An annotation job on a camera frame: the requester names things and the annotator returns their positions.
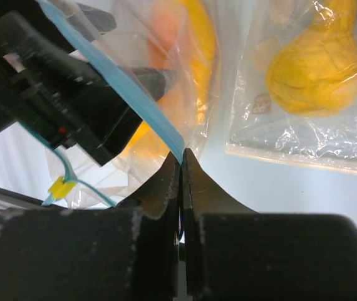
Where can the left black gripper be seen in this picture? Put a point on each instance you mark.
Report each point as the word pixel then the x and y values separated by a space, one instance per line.
pixel 62 99

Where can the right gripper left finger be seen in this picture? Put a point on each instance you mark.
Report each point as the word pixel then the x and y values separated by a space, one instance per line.
pixel 124 253

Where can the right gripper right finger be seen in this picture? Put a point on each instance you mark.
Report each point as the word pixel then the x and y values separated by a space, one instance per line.
pixel 235 253

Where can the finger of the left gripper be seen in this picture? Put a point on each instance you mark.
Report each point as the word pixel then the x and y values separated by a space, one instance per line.
pixel 153 81

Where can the blue zip clear bag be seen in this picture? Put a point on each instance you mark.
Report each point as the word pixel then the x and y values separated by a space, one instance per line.
pixel 78 178

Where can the fake yellow lemon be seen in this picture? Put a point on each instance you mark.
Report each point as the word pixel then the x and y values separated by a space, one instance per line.
pixel 186 104

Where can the fake orange mango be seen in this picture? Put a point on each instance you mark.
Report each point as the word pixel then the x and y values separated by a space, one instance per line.
pixel 169 32

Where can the clear bag with pear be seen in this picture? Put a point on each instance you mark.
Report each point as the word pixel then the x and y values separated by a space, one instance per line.
pixel 259 128

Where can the fake yellow pepper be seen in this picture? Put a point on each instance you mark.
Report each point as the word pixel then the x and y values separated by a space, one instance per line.
pixel 316 72

